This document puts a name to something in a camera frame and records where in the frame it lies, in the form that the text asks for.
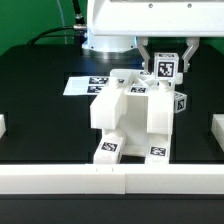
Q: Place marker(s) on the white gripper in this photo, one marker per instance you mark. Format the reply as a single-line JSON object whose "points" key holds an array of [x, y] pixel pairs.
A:
{"points": [[158, 18]]}

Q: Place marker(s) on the marker cube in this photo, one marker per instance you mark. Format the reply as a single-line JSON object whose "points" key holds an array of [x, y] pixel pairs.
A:
{"points": [[180, 102], [165, 65]]}

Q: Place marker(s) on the white chair seat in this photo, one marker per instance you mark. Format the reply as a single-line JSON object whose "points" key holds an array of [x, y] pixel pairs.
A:
{"points": [[136, 133]]}

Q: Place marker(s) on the white chair back frame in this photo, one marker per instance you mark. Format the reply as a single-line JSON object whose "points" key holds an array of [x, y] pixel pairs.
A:
{"points": [[111, 103]]}

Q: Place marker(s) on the white part at right edge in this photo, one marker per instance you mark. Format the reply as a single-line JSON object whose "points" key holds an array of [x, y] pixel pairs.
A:
{"points": [[218, 129]]}

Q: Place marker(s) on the white part at edge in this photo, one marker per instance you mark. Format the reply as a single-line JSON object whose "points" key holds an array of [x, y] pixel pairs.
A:
{"points": [[218, 129], [2, 125]]}

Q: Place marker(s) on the white front fence bar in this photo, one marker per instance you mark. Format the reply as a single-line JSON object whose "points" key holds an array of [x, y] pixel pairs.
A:
{"points": [[112, 179]]}

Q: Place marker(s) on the white part at left edge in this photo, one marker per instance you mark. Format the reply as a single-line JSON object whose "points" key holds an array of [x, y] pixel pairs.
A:
{"points": [[2, 125]]}

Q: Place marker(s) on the white marker base plate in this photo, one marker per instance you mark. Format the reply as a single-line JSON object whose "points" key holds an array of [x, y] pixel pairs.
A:
{"points": [[84, 85]]}

